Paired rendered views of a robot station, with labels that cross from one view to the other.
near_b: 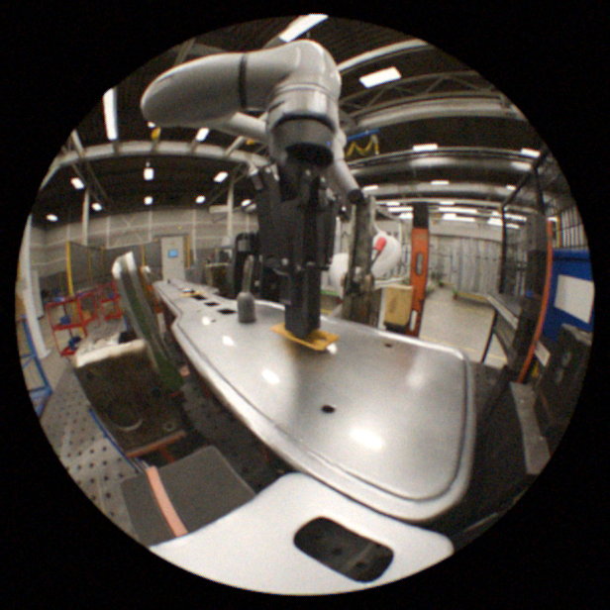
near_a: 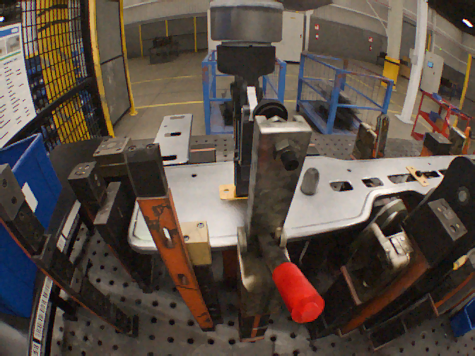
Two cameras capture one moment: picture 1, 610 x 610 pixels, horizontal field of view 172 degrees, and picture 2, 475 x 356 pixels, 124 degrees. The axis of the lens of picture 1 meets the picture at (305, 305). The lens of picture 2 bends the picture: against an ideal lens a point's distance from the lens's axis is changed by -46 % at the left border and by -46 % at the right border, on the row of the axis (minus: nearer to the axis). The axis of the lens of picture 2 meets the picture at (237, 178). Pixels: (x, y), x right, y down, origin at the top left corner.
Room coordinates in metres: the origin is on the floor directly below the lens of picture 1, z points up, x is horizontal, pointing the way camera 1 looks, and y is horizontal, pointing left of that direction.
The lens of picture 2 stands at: (0.40, -0.23, 1.28)
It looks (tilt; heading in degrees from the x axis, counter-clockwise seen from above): 38 degrees down; 131
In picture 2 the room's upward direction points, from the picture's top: straight up
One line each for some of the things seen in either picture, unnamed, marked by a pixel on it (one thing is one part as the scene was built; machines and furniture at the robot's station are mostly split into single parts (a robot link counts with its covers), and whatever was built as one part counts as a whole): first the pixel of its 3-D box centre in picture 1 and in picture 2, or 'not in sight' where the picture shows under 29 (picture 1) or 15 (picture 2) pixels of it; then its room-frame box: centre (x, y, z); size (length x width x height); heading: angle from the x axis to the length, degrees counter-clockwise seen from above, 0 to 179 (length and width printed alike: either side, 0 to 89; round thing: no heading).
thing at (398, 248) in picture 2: not in sight; (348, 298); (0.47, 0.01, 0.88); 0.11 x 0.09 x 0.37; 138
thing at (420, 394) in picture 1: (188, 295); (419, 174); (0.53, 0.37, 1.00); 1.38 x 0.22 x 0.02; 48
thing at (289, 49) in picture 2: not in sight; (268, 30); (-4.35, 6.89, 1.22); 2.40 x 0.54 x 2.45; 45
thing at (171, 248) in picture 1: (172, 259); not in sight; (5.86, 4.73, 1.22); 0.80 x 0.54 x 2.45; 134
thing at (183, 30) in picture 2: not in sight; (181, 35); (-9.65, 6.95, 1.00); 4.54 x 0.14 x 2.00; 44
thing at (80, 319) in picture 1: (77, 327); (439, 131); (1.13, 3.09, 0.49); 0.81 x 0.47 x 0.97; 118
